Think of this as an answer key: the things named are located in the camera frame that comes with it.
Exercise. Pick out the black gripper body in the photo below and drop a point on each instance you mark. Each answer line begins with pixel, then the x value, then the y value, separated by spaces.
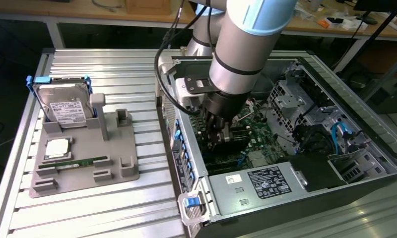
pixel 225 104

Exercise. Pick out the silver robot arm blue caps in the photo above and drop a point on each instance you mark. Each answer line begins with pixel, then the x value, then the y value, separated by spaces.
pixel 241 44

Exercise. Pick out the metal socket cover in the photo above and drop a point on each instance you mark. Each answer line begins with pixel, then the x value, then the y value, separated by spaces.
pixel 248 113

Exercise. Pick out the green motherboard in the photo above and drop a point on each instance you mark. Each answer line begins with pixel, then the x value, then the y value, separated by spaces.
pixel 262 141

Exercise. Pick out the silver chipset heatsink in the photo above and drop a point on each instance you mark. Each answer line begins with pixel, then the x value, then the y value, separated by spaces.
pixel 258 158

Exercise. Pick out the silver metal drive cage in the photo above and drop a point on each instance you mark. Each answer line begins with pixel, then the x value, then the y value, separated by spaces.
pixel 292 104

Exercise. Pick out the grey power supply unit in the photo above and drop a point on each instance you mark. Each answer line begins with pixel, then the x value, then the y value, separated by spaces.
pixel 234 196

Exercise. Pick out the blue case latch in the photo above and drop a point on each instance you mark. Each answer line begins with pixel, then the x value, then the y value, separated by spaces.
pixel 190 202

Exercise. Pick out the black plastic shroud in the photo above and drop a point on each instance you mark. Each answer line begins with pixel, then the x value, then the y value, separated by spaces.
pixel 312 171

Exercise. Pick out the metal disk bay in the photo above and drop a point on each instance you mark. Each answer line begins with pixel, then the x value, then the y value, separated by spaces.
pixel 352 171

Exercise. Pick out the grey parts rack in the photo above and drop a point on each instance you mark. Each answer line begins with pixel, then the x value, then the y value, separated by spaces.
pixel 85 178

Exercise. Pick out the green RAM stick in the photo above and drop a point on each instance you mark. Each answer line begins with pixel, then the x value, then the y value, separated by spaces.
pixel 76 163

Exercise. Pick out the hard disk with blue carrier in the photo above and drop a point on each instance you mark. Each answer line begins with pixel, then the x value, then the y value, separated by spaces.
pixel 65 106

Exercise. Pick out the orange small item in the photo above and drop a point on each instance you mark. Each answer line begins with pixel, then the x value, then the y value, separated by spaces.
pixel 324 22

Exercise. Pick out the black open PC case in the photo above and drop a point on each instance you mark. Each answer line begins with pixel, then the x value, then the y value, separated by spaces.
pixel 317 213

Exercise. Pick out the silver CPU chip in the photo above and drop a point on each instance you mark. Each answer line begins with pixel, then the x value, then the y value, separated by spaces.
pixel 56 148

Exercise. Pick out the white and black device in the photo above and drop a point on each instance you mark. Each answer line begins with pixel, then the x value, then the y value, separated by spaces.
pixel 346 24

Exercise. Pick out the black floor cabinet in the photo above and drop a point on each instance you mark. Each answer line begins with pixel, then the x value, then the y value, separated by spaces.
pixel 393 99

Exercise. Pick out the black slanted pole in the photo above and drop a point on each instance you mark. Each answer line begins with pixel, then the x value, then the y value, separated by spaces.
pixel 388 21

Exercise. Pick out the black monitor with stand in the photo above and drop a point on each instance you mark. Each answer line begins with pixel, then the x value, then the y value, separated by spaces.
pixel 377 5

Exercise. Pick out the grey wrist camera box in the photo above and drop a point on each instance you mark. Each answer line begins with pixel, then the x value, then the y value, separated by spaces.
pixel 186 98

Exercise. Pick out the wooden workbench white frame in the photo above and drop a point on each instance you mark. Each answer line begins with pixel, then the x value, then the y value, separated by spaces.
pixel 85 13

